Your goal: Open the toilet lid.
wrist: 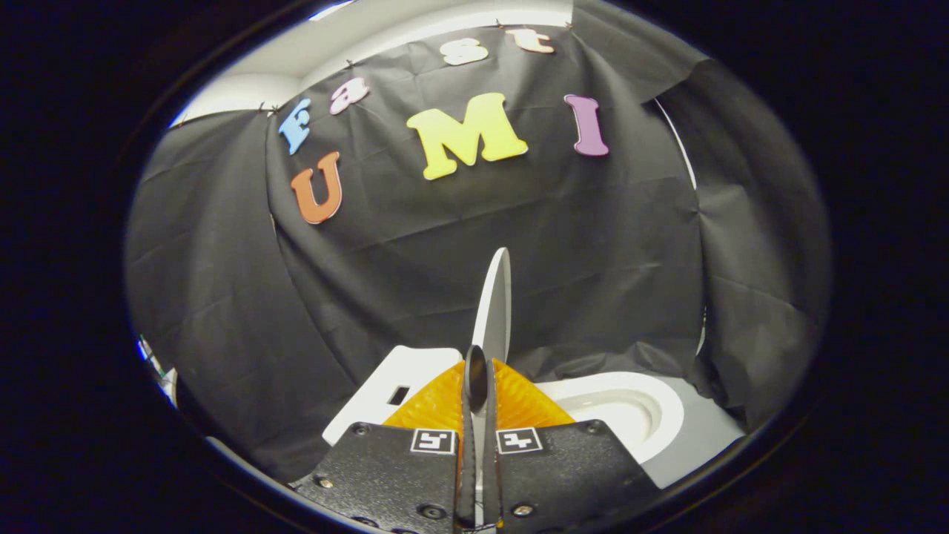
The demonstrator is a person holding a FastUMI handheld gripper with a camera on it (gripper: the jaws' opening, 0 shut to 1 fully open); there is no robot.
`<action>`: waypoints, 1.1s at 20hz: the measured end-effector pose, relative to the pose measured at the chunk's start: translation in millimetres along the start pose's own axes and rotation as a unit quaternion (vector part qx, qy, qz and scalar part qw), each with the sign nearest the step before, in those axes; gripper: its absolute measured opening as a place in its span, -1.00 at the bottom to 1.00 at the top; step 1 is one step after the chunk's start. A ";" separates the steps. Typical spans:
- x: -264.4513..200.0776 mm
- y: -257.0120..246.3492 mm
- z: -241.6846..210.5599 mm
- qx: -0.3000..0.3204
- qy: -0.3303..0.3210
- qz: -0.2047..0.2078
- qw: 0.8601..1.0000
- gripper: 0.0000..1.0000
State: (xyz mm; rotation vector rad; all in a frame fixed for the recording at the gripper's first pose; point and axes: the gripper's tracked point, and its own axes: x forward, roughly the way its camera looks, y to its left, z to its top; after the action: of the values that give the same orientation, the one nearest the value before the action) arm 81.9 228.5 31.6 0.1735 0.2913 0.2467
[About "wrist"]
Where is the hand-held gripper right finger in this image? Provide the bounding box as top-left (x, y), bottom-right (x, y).
top-left (486, 358), bottom-right (663, 529)

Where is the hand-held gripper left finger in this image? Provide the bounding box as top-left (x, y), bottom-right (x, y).
top-left (289, 360), bottom-right (475, 531)

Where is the small black lid pull tab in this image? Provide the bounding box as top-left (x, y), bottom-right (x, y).
top-left (465, 345), bottom-right (490, 407)

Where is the white toilet lid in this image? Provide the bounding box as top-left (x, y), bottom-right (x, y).
top-left (472, 247), bottom-right (512, 368)

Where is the white toilet bowl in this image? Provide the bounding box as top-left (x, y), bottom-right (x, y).
top-left (535, 371), bottom-right (685, 465)

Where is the white toilet tank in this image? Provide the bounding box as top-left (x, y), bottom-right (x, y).
top-left (323, 346), bottom-right (464, 446)

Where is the black backdrop cloth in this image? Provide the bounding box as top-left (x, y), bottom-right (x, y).
top-left (126, 0), bottom-right (831, 483)

